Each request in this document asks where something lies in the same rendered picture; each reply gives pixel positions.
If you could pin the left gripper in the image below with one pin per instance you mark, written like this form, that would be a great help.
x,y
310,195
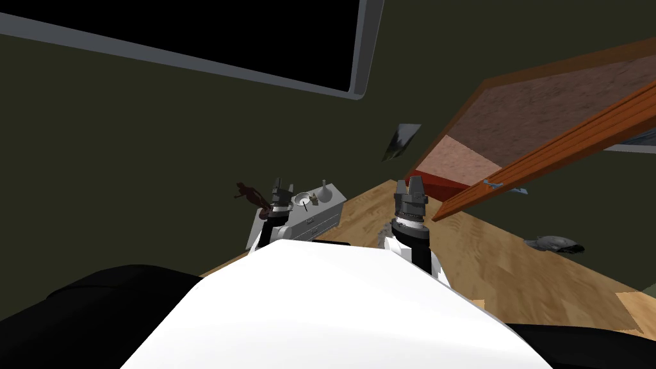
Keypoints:
x,y
281,200

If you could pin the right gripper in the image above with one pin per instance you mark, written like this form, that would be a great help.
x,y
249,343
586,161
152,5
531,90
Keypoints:
x,y
411,208

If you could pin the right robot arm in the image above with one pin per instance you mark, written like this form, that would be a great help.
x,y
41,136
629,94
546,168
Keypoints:
x,y
410,242

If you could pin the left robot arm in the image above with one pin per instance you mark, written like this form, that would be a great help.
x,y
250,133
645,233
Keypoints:
x,y
77,318

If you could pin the white dresser with drawers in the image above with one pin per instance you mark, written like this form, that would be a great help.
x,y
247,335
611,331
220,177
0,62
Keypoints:
x,y
320,218

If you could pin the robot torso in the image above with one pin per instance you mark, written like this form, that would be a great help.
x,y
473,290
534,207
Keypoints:
x,y
328,307

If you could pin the dark grey lump on floor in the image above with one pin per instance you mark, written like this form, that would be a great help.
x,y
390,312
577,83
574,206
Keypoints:
x,y
554,244

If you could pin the grey picture on wall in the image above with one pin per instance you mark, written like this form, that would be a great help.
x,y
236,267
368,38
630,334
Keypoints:
x,y
401,141

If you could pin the dark window with grey frame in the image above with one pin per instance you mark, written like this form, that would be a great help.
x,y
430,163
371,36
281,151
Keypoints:
x,y
215,31

